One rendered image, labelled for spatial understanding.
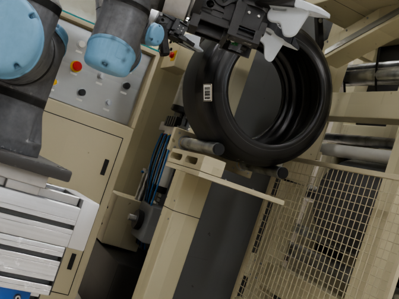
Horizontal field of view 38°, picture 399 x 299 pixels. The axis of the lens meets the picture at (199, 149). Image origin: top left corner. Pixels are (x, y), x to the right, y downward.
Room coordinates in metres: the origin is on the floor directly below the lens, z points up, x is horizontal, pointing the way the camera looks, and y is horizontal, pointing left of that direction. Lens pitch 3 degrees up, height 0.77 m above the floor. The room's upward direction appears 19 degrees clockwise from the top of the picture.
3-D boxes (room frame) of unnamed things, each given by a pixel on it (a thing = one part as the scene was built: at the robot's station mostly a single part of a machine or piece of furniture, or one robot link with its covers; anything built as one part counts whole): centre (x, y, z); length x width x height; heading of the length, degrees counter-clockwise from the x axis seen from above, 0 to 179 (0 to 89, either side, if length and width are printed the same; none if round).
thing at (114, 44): (0.91, 0.18, 0.94); 0.11 x 0.08 x 0.11; 5
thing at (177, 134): (2.42, -0.06, 0.90); 0.40 x 0.03 x 0.10; 112
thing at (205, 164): (2.20, 0.00, 0.83); 0.36 x 0.09 x 0.06; 22
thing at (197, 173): (2.25, -0.13, 0.80); 0.37 x 0.36 x 0.02; 112
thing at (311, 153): (2.60, -0.40, 1.05); 0.20 x 0.15 x 0.30; 22
